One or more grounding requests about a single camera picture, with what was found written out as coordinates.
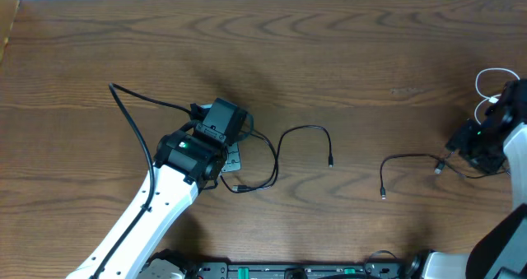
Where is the black USB cable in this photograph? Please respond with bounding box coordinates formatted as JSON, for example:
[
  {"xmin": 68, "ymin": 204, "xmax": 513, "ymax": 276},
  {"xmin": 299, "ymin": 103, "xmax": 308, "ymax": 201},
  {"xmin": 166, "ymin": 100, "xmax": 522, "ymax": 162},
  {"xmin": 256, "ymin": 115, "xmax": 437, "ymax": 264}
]
[
  {"xmin": 379, "ymin": 150, "xmax": 510, "ymax": 201},
  {"xmin": 220, "ymin": 124, "xmax": 334, "ymax": 194}
]

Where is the white USB cable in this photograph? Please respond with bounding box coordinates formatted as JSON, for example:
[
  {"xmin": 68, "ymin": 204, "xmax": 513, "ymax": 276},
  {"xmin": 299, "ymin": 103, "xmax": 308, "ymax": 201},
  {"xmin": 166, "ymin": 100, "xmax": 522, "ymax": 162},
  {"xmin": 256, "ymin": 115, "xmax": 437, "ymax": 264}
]
[{"xmin": 473, "ymin": 67, "xmax": 520, "ymax": 126}]

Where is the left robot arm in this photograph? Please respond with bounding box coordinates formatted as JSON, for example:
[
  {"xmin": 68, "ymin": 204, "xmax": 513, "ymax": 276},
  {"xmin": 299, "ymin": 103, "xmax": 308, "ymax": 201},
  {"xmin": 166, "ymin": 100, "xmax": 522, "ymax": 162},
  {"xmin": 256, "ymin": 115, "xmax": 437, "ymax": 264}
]
[{"xmin": 69, "ymin": 98, "xmax": 254, "ymax": 278}]

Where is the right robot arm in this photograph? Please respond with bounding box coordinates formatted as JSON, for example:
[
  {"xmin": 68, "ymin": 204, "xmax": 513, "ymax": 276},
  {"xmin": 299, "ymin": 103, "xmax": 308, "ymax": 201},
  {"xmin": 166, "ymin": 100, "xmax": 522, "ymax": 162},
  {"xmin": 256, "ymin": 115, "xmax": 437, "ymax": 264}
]
[{"xmin": 412, "ymin": 79, "xmax": 526, "ymax": 279}]

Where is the left camera black cable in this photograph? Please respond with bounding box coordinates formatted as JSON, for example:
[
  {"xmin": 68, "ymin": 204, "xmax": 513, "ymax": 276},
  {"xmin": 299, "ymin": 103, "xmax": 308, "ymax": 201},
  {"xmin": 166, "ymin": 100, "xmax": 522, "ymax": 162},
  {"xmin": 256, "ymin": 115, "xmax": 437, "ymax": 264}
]
[{"xmin": 90, "ymin": 82, "xmax": 194, "ymax": 279}]

